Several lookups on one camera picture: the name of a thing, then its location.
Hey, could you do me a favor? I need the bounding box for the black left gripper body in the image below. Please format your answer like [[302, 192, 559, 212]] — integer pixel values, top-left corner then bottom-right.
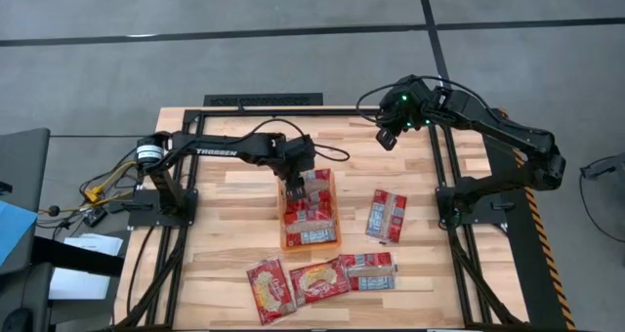
[[277, 136, 317, 180]]

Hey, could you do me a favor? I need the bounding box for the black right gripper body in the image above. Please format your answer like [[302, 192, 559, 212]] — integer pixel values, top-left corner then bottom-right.
[[376, 75, 436, 132]]

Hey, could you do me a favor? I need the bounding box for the red popcorn bag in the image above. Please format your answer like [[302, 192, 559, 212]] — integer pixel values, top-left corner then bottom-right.
[[364, 188, 409, 246], [292, 168, 336, 216], [283, 208, 339, 248], [338, 251, 398, 292], [288, 257, 353, 309], [245, 258, 298, 326]]

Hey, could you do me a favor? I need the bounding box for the orange plastic basket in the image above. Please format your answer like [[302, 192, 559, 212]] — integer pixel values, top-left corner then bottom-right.
[[276, 168, 343, 253]]

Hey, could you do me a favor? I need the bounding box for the black floor vent grate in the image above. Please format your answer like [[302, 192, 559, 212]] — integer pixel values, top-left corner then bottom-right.
[[203, 93, 324, 107]]

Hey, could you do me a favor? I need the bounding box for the black hazard-striped floor mat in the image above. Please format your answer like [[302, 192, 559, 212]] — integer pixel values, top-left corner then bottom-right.
[[476, 107, 578, 332]]

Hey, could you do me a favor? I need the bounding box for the black power adapter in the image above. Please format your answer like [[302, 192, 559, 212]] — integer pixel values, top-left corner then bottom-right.
[[83, 207, 108, 228]]

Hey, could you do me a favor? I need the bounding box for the white paper sheet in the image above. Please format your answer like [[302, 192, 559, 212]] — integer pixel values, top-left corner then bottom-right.
[[62, 232, 124, 258], [48, 267, 112, 302]]

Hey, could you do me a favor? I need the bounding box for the black flat bar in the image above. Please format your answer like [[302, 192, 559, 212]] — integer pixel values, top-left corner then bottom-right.
[[31, 236, 126, 278]]

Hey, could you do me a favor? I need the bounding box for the grey panel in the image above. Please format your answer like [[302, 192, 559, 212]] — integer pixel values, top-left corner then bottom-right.
[[0, 128, 52, 274]]

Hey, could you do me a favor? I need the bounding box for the blue folder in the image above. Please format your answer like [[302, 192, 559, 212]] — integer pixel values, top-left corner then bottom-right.
[[0, 199, 39, 268]]

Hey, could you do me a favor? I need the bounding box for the black office chair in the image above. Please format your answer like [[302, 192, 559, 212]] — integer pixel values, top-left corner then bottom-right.
[[0, 261, 55, 332]]

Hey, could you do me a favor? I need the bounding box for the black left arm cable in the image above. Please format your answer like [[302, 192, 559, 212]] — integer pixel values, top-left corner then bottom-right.
[[241, 117, 351, 163]]

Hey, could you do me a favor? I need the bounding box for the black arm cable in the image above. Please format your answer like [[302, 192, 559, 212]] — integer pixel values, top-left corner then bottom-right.
[[241, 117, 351, 163], [355, 75, 492, 124]]

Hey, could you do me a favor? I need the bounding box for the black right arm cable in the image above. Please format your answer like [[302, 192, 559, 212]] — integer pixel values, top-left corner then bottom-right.
[[355, 75, 492, 124]]

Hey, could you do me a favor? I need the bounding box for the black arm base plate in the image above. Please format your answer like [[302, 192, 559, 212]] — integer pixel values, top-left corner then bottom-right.
[[436, 185, 509, 226], [127, 187, 199, 228]]

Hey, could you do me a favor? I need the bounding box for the black table cable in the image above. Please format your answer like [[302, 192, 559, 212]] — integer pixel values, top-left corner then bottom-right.
[[125, 226, 157, 318]]

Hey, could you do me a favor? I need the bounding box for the yellow cable bundle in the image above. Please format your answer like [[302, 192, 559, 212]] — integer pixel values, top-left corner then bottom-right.
[[38, 160, 143, 215]]

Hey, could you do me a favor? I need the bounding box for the grey metal bracket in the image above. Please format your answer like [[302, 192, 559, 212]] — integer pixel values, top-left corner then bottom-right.
[[579, 151, 625, 181]]

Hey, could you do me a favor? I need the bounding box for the thin black floor cable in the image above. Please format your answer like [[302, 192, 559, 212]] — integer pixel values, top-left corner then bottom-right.
[[578, 175, 625, 244]]

